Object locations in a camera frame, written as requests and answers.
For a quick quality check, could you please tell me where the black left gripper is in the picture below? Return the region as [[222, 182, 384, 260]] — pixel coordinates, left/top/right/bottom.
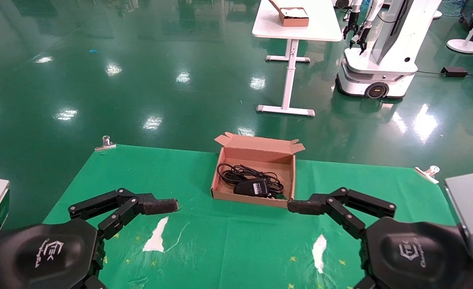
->
[[0, 219, 107, 289]]

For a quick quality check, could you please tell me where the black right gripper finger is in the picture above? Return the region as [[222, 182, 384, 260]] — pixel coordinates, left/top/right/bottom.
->
[[287, 187, 396, 240]]

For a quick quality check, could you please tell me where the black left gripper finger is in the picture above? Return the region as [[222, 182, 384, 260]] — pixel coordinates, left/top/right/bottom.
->
[[68, 188, 179, 240]]

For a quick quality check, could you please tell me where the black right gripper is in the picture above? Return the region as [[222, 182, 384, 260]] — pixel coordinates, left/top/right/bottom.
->
[[354, 217, 473, 289]]

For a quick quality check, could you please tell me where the thin black USB cable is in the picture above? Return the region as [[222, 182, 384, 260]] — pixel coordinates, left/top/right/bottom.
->
[[242, 165, 285, 192]]

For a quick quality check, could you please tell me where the white robot arm black gripper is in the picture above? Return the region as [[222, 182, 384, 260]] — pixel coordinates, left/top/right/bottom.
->
[[351, 0, 385, 55], [343, 0, 364, 40]]

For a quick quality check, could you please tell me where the open brown cardboard box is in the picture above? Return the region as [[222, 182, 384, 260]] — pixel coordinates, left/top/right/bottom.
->
[[211, 132, 306, 209]]

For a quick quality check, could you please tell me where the small brown cardboard box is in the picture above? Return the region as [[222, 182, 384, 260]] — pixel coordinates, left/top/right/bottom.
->
[[268, 0, 310, 27]]

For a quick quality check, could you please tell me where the metal binder clip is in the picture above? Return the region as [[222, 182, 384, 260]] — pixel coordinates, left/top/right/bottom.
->
[[95, 135, 117, 152], [414, 165, 440, 185]]

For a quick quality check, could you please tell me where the white wheeled robot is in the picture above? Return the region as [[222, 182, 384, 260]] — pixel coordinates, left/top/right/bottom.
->
[[336, 0, 442, 99]]

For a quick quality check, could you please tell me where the white table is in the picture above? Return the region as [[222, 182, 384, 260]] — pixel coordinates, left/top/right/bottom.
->
[[252, 0, 343, 117]]

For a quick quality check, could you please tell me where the white packing material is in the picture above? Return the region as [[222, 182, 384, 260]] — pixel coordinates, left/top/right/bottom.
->
[[280, 8, 308, 18]]

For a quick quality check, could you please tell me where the black power adapter brick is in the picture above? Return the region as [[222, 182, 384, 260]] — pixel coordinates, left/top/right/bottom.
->
[[441, 66, 468, 78]]

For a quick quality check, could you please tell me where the white round-base stand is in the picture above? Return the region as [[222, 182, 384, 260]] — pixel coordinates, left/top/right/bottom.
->
[[447, 0, 473, 54]]

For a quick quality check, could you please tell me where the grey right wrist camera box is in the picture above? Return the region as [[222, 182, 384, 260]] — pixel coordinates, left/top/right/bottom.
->
[[444, 172, 473, 264]]

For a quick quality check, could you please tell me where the blue cable bundle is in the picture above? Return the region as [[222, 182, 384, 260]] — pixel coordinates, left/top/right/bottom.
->
[[441, 0, 465, 17]]

